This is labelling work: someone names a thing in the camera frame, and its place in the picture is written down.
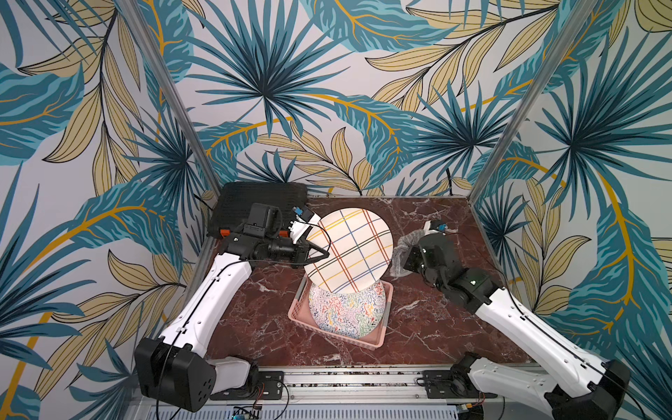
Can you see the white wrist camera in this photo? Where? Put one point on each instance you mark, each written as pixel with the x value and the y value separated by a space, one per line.
pixel 304 220
pixel 435 226

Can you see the colourful squiggle pattern plate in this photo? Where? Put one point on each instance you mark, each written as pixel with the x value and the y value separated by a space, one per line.
pixel 353 315

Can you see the left aluminium corner post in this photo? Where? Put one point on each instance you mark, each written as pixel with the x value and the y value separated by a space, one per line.
pixel 156 63

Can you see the pink perforated plastic basket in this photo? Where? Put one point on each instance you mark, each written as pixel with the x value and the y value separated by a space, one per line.
pixel 299 313

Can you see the black plastic tool case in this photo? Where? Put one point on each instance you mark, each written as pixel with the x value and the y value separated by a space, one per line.
pixel 237 198

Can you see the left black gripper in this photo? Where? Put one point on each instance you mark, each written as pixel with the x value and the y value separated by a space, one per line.
pixel 301 254

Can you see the plaid striped white plate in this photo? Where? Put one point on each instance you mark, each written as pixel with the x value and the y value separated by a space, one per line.
pixel 360 246

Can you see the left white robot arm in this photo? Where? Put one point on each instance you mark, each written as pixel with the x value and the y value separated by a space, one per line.
pixel 173 367

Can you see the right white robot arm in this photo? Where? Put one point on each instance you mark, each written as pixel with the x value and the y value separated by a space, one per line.
pixel 575 384

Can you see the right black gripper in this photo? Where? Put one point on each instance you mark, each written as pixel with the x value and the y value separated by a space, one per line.
pixel 412 260

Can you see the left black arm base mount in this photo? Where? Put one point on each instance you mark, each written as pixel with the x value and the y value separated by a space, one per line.
pixel 263 385

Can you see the grey knitted dish cloth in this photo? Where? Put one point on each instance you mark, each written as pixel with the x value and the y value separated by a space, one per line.
pixel 401 251

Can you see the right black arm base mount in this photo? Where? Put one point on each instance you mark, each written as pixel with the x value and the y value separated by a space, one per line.
pixel 446 386

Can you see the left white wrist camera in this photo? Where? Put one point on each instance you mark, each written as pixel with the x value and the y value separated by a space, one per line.
pixel 304 220

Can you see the right aluminium corner post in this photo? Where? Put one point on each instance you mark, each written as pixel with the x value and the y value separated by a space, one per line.
pixel 566 35

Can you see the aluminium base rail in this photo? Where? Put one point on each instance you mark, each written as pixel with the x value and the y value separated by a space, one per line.
pixel 352 392

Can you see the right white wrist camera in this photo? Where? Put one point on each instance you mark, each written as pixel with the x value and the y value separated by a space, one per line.
pixel 435 226

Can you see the aluminium corner post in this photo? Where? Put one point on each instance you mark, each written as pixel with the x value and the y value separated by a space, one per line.
pixel 156 63
pixel 566 35

